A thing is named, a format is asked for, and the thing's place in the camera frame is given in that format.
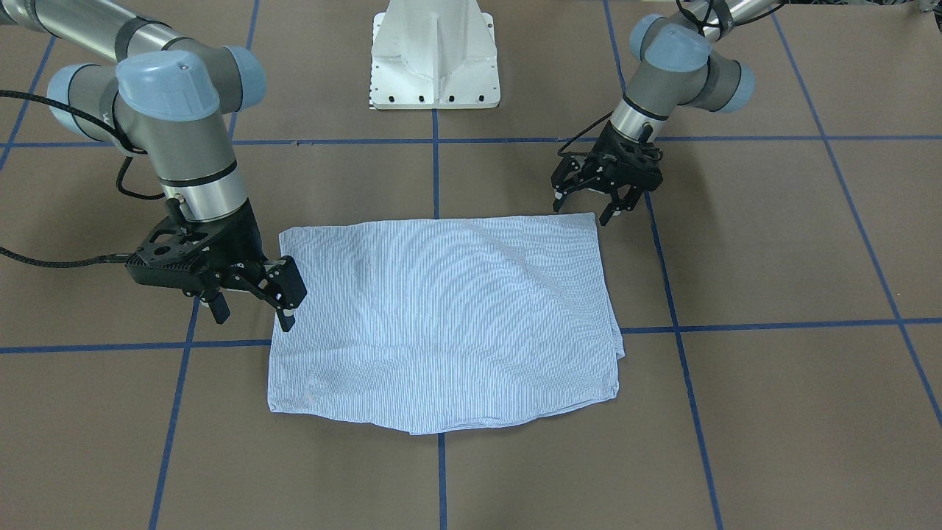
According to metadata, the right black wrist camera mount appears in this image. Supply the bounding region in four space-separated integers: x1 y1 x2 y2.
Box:
124 217 224 296

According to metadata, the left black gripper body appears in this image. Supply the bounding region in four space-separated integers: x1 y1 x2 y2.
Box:
581 123 664 201

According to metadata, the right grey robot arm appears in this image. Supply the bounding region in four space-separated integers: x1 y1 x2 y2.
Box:
2 1 307 332

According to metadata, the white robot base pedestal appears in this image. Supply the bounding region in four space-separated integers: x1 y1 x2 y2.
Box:
369 1 502 110

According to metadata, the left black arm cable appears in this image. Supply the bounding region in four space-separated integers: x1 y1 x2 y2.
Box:
557 110 619 159

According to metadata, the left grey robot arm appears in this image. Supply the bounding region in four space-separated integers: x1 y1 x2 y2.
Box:
550 1 782 225

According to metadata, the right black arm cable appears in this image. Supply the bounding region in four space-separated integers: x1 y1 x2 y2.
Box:
0 88 166 267

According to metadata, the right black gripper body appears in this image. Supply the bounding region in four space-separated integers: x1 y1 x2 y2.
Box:
166 199 268 295

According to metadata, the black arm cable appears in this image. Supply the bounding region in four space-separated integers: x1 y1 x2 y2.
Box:
0 88 166 267
557 110 619 159

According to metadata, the blue striped button shirt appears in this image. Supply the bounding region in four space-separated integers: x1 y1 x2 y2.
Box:
268 213 625 435

